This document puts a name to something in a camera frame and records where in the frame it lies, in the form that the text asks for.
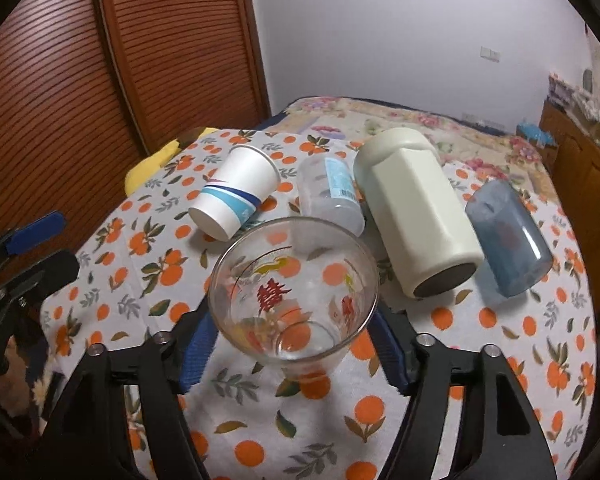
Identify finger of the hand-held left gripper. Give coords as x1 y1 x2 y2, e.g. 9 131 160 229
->
0 211 66 271
0 250 80 306

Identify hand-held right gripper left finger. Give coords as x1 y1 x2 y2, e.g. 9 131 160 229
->
40 306 219 480

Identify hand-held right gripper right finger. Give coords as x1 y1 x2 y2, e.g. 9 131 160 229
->
367 302 562 480

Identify clear glass cup red print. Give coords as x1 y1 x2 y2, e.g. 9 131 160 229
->
207 216 381 377

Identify cream insulated cup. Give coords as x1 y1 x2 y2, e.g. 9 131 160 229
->
353 127 486 298

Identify blue translucent plastic cup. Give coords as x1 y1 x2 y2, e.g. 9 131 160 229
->
464 179 555 299

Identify white paper cup blue stripes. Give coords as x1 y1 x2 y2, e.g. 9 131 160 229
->
188 144 282 242

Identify clear plastic cup with label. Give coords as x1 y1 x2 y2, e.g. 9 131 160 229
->
297 154 367 237

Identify dark patterned blanket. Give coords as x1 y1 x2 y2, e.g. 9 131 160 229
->
0 332 67 443

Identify orange fruit print tablecloth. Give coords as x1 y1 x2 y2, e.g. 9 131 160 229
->
39 127 599 480

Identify brown louvered wardrobe door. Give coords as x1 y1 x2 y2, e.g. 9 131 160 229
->
91 0 273 153
0 0 148 261

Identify yellow cloth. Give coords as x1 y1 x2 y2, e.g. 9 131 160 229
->
125 126 217 196

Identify floral quilt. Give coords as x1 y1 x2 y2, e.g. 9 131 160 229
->
262 95 556 173

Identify wooden cabinet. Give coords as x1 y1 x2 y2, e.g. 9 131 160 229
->
536 99 600 313

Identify blue plastic item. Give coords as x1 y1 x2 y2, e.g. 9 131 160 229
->
516 120 557 147

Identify clutter on cabinet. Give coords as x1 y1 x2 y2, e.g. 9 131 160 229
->
546 55 600 153

